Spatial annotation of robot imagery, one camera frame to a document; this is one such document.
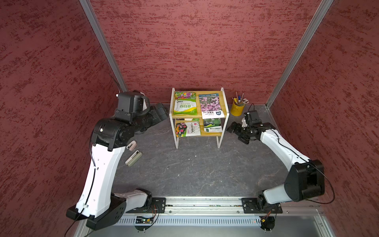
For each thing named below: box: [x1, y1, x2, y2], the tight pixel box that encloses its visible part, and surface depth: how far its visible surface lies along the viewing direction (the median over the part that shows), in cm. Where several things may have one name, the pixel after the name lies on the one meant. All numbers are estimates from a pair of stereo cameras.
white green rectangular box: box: [125, 150, 143, 167], surface depth 91 cm
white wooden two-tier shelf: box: [169, 87, 230, 150], surface depth 79 cm
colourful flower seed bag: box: [175, 118, 201, 138], surface depth 87 cm
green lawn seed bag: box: [203, 118, 223, 133], surface depth 89 cm
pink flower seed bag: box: [198, 93, 226, 119], surface depth 76 cm
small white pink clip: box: [126, 140, 137, 152], surface depth 96 cm
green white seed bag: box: [173, 91, 198, 116], surface depth 76 cm
